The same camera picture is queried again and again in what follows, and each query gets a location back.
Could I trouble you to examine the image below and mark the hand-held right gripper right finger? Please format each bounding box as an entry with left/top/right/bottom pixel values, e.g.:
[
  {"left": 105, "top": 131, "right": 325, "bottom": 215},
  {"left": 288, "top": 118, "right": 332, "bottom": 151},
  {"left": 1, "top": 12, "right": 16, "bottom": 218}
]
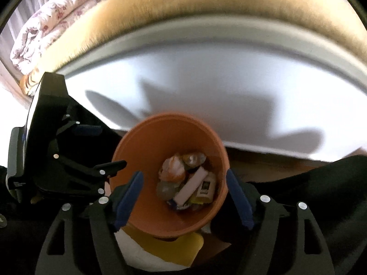
[{"left": 226, "top": 168, "right": 334, "bottom": 275}]

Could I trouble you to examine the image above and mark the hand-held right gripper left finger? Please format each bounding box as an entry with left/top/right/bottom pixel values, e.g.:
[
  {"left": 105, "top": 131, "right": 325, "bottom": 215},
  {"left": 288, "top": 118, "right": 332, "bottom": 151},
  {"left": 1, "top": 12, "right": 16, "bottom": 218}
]
[{"left": 34, "top": 171, "right": 144, "bottom": 275}]

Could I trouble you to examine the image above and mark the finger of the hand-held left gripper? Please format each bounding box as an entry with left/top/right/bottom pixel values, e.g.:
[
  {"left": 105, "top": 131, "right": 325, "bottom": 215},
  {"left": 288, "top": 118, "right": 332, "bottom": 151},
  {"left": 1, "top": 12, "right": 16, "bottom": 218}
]
[
  {"left": 53, "top": 153, "right": 127, "bottom": 197},
  {"left": 57, "top": 113, "right": 103, "bottom": 145}
]

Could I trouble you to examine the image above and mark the orange plastic bin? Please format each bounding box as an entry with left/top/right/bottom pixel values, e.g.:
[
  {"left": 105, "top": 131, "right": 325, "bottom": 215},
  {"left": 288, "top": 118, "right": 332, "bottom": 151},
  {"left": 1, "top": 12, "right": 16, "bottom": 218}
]
[{"left": 110, "top": 113, "right": 229, "bottom": 239}]

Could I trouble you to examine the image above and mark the small white carton dark label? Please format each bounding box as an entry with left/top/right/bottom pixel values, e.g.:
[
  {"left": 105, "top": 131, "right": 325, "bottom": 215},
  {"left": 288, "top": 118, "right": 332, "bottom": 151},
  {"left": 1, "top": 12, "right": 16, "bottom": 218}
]
[{"left": 196, "top": 173, "right": 217, "bottom": 203}]

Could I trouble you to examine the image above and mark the blue white wrapper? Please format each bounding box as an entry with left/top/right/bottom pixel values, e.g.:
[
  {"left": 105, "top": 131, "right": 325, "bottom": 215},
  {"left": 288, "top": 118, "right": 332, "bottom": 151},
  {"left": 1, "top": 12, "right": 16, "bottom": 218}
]
[{"left": 168, "top": 199, "right": 190, "bottom": 210}]

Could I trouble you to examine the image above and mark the white rectangular box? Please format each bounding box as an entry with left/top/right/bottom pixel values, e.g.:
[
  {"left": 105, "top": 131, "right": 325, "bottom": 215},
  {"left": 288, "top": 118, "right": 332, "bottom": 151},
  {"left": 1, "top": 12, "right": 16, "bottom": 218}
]
[{"left": 173, "top": 166, "right": 208, "bottom": 206}]

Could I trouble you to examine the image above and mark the brown grey crumpled wrapper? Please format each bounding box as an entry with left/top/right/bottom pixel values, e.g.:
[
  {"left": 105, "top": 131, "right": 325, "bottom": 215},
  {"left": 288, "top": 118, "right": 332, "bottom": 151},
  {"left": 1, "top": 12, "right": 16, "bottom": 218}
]
[{"left": 183, "top": 151, "right": 207, "bottom": 168}]

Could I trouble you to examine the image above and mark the yellow white soft object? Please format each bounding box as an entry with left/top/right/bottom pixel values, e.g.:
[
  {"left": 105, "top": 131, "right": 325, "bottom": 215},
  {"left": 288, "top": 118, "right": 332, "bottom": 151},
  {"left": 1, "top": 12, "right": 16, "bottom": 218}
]
[{"left": 114, "top": 225, "right": 205, "bottom": 272}]

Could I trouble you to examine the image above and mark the person's black clothing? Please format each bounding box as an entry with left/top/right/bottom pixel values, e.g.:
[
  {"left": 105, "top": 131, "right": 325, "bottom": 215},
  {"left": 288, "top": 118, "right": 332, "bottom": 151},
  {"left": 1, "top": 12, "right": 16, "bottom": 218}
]
[{"left": 211, "top": 155, "right": 367, "bottom": 275}]

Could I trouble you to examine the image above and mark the folded floral quilt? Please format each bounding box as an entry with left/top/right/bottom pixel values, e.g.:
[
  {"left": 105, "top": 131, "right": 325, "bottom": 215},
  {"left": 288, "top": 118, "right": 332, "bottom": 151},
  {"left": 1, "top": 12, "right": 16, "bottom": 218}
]
[{"left": 11, "top": 0, "right": 107, "bottom": 73}]

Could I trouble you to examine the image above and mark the pale pink curtain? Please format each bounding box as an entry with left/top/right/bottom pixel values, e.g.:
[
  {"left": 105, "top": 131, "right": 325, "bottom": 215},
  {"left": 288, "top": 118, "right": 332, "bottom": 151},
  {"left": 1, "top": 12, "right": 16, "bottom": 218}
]
[{"left": 3, "top": 0, "right": 62, "bottom": 49}]

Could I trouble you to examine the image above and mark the fluffy floral blanket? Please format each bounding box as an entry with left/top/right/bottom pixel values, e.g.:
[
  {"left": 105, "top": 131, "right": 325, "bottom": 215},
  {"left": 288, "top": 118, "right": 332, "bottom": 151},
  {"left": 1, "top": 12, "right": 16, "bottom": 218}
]
[{"left": 19, "top": 0, "right": 364, "bottom": 95}]

